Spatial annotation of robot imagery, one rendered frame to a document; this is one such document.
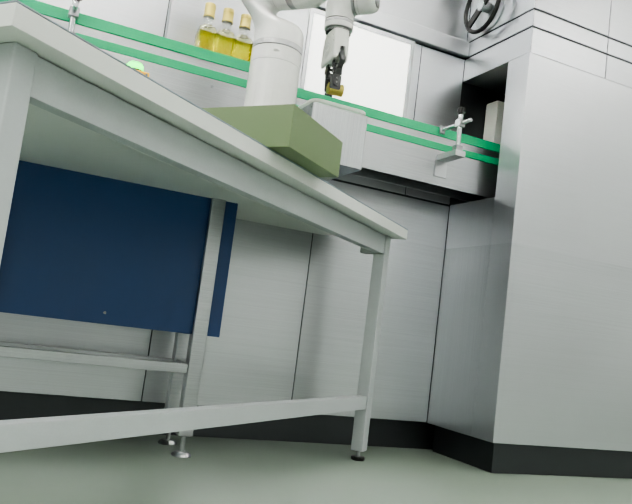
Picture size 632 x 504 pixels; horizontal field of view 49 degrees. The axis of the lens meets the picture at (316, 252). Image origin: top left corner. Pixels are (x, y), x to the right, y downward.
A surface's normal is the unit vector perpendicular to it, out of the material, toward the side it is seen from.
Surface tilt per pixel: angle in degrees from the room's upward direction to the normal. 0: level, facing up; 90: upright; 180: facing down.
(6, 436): 90
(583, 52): 90
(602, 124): 90
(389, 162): 90
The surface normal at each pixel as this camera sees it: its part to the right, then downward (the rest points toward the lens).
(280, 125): -0.43, -0.15
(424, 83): 0.42, -0.05
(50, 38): 0.89, 0.06
